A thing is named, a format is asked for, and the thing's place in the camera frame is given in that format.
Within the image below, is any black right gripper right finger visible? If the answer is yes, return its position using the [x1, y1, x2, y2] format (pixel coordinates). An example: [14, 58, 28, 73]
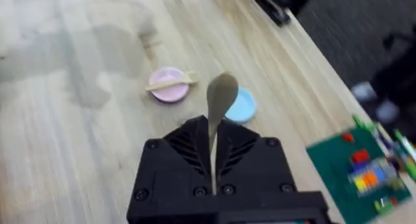
[214, 118, 297, 199]

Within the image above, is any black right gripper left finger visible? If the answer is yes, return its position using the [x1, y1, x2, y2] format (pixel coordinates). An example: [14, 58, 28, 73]
[127, 115, 216, 218]

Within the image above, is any wooden spoon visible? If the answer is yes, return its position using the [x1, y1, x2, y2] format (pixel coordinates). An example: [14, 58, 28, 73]
[206, 71, 239, 196]

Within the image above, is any wooden utensil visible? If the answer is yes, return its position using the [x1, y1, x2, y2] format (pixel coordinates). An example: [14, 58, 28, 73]
[145, 71, 200, 92]

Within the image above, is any light blue container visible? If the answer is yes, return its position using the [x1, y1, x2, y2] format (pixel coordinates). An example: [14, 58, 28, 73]
[224, 86, 257, 125]

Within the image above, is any pink plate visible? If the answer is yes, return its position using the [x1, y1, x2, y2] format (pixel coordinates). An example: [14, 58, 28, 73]
[148, 66, 190, 104]

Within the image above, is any green board with toy blocks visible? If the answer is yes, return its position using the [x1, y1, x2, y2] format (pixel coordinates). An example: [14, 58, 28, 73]
[305, 114, 413, 224]

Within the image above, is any black tool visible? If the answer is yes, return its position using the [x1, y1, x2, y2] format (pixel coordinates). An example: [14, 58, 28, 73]
[245, 0, 292, 27]

